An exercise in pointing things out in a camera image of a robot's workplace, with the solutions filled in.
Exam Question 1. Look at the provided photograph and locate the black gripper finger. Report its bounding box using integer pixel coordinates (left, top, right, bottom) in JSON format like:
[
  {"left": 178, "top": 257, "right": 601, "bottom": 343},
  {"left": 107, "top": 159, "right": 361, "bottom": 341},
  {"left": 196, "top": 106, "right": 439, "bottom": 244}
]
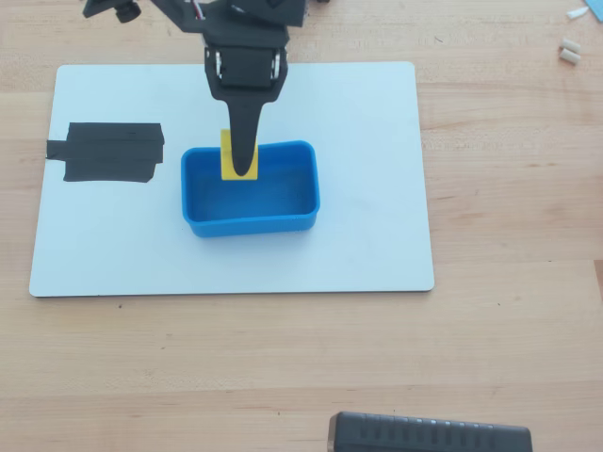
[{"left": 204, "top": 45, "right": 288, "bottom": 179}]

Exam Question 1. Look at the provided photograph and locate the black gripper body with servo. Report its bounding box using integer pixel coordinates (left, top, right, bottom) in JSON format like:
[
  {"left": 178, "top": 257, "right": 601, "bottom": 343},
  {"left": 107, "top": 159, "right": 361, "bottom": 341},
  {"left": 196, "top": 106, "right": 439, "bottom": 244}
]
[{"left": 150, "top": 0, "right": 290, "bottom": 89}]

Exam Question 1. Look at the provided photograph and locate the yellow cube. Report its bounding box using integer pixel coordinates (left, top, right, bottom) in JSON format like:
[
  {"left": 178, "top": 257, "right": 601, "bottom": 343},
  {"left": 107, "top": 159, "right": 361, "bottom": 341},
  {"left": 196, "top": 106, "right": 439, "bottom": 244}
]
[{"left": 220, "top": 129, "right": 260, "bottom": 182}]

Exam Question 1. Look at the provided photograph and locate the blue rectangular plastic bin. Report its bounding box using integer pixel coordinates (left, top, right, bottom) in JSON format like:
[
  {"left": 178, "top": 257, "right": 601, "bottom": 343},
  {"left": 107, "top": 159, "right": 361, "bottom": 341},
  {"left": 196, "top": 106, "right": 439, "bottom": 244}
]
[{"left": 180, "top": 139, "right": 322, "bottom": 239}]

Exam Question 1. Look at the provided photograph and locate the white rectangular board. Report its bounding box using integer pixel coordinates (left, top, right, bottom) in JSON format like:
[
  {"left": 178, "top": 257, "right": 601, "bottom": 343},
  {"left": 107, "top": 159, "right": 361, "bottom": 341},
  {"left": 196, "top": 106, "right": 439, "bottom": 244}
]
[{"left": 28, "top": 61, "right": 435, "bottom": 299}]

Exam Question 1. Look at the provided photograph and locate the black tape patch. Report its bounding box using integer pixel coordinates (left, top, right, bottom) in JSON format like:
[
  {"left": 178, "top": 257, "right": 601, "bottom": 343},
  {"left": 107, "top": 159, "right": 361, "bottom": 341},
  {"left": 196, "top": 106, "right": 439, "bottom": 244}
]
[{"left": 45, "top": 121, "right": 165, "bottom": 184}]

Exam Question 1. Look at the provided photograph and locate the black ribbed device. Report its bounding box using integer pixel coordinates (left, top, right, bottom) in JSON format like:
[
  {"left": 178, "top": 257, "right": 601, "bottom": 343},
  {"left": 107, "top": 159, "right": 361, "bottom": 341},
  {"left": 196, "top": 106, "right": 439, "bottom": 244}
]
[{"left": 327, "top": 411, "right": 534, "bottom": 452}]

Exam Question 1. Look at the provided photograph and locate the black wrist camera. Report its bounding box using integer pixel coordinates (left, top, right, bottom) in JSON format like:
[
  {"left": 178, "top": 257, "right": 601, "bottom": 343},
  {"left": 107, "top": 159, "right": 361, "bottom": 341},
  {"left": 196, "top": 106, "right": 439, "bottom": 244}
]
[{"left": 82, "top": 0, "right": 142, "bottom": 24}]

